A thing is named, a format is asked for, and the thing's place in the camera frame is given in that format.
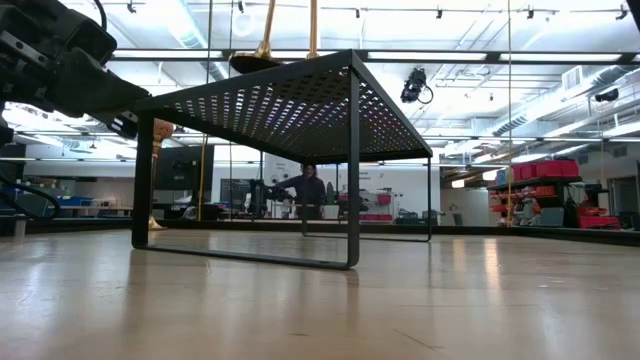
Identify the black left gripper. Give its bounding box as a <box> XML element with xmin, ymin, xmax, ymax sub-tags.
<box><xmin>0</xmin><ymin>0</ymin><xmax>152</xmax><ymax>141</ymax></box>

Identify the tall gold candlestick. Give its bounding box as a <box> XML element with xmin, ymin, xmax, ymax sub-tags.
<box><xmin>147</xmin><ymin>118</ymin><xmax>175</xmax><ymax>232</ymax></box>
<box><xmin>228</xmin><ymin>0</ymin><xmax>284</xmax><ymax>75</ymax></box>
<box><xmin>307</xmin><ymin>0</ymin><xmax>320</xmax><ymax>60</ymax></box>

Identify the black perforated metal shelf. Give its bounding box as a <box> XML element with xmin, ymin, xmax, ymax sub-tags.
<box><xmin>131</xmin><ymin>48</ymin><xmax>434</xmax><ymax>272</ymax></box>

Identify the black monitor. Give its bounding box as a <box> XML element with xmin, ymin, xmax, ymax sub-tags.
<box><xmin>153</xmin><ymin>144</ymin><xmax>216</xmax><ymax>192</ymax></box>

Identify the blue storage bin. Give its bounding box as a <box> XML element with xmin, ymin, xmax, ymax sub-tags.
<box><xmin>55</xmin><ymin>195</ymin><xmax>94</xmax><ymax>208</ymax></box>

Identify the person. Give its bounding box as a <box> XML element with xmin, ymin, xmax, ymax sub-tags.
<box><xmin>277</xmin><ymin>163</ymin><xmax>329</xmax><ymax>221</ymax></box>

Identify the black overhead light bar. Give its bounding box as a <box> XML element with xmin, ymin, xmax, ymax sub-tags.
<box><xmin>107</xmin><ymin>47</ymin><xmax>640</xmax><ymax>65</ymax></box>

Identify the black storage rack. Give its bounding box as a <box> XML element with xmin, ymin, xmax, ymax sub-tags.
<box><xmin>487</xmin><ymin>174</ymin><xmax>584</xmax><ymax>229</ymax></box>

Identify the black ceiling fixture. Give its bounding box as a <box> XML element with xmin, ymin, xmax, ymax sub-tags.
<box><xmin>593</xmin><ymin>87</ymin><xmax>621</xmax><ymax>104</ymax></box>

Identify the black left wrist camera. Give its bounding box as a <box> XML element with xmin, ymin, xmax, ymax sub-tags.
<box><xmin>64</xmin><ymin>17</ymin><xmax>119</xmax><ymax>66</ymax></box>

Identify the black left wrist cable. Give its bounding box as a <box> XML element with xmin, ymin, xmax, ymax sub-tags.
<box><xmin>91</xmin><ymin>0</ymin><xmax>109</xmax><ymax>32</ymax></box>

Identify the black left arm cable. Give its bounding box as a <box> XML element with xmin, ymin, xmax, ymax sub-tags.
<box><xmin>0</xmin><ymin>172</ymin><xmax>62</xmax><ymax>222</ymax></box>

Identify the black ceiling-mounted camera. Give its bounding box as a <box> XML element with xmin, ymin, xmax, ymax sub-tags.
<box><xmin>399</xmin><ymin>67</ymin><xmax>435</xmax><ymax>106</ymax></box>

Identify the black table frame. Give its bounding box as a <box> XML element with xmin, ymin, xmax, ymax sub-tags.
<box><xmin>0</xmin><ymin>215</ymin><xmax>640</xmax><ymax>248</ymax></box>

